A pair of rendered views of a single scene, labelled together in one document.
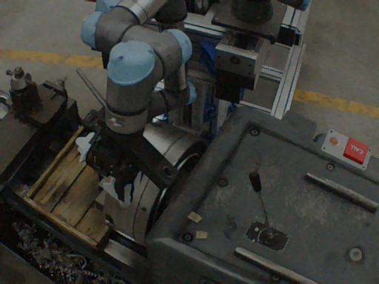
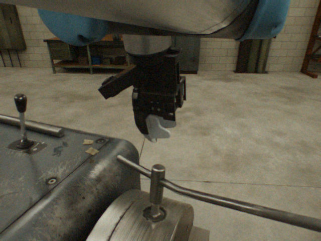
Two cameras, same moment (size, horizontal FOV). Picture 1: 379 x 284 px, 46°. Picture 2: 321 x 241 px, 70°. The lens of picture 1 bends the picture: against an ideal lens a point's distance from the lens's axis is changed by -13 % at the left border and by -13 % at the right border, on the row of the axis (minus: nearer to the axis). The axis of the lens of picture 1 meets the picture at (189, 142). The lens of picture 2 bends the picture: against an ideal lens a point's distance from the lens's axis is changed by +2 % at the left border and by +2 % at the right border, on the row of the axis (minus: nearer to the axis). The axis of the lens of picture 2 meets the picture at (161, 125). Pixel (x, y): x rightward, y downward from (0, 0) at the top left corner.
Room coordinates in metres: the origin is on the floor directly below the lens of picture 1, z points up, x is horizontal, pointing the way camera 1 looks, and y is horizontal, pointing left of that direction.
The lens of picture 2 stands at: (0.95, 0.09, 1.54)
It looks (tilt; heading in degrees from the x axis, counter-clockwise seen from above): 27 degrees down; 173
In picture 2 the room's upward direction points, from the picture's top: straight up
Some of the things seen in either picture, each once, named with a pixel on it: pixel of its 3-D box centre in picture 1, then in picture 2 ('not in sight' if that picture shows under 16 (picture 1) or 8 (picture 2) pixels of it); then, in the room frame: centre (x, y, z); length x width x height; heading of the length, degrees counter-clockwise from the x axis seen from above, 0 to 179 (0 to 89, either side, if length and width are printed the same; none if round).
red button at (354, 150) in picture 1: (355, 151); not in sight; (0.68, -0.41, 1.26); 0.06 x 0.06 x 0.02; 61
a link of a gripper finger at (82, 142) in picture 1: (84, 144); not in sight; (0.81, 0.29, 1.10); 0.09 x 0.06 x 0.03; 150
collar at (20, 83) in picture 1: (20, 78); not in sight; (1.04, 0.55, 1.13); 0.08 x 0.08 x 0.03
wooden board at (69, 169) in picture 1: (89, 183); not in sight; (0.82, 0.31, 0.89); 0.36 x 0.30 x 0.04; 151
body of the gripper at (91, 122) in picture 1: (105, 122); not in sight; (0.90, 0.24, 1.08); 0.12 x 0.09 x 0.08; 150
